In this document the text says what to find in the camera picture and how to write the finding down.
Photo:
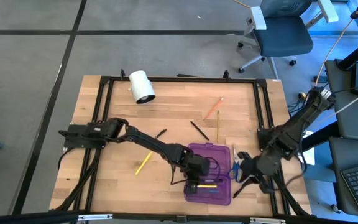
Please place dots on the office chair with white armrests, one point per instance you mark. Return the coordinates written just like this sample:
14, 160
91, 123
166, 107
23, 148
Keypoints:
283, 34

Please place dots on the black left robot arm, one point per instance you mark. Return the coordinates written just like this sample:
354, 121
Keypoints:
148, 143

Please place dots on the silver aluminium bracket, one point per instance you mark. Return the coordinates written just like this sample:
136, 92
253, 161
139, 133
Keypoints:
95, 216
267, 221

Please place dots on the orange wooden pencil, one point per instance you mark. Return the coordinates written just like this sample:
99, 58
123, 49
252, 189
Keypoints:
213, 109

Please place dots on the yellow highlighter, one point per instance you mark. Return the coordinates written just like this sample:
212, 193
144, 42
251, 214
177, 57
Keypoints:
144, 163
207, 186

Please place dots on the white paper cup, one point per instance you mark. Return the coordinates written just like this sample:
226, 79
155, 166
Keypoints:
140, 85

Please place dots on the dark grey desk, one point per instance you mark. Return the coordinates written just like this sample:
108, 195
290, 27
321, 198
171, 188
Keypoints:
346, 118
353, 149

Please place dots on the black aluminium table frame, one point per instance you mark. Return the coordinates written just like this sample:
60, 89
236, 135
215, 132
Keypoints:
182, 79

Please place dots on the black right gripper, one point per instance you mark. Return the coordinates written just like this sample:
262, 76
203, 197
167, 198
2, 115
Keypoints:
259, 166

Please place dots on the thin yellow wooden pencil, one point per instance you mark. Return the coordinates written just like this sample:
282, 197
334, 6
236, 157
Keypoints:
217, 127

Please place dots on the purple plastic supply box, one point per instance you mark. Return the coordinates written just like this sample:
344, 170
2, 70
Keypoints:
222, 155

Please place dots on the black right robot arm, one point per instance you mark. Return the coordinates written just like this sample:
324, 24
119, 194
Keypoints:
291, 133

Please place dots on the blue pen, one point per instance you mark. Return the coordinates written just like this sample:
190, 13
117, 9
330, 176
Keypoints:
214, 191

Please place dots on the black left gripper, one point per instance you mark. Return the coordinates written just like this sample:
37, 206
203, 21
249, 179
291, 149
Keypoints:
199, 166

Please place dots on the plain black pen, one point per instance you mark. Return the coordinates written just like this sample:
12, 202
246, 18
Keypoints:
162, 133
199, 130

